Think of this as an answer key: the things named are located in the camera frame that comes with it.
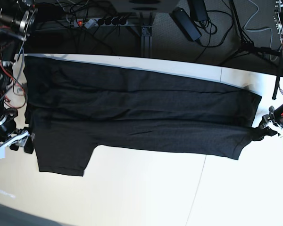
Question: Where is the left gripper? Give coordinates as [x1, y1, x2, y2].
[251, 104, 283, 141]

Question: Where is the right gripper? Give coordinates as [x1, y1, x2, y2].
[0, 108, 35, 154]

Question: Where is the black T-shirt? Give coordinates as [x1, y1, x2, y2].
[24, 56, 261, 176]

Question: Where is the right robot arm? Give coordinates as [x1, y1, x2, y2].
[0, 0, 38, 153]

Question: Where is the grey power strip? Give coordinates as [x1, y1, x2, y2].
[70, 16, 129, 29]

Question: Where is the black power adapter brick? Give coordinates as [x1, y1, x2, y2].
[171, 7, 201, 41]

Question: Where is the grey cable on floor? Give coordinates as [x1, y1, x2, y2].
[244, 0, 281, 62]

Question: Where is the aluminium table frame post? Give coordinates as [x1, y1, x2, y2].
[129, 12, 156, 58]

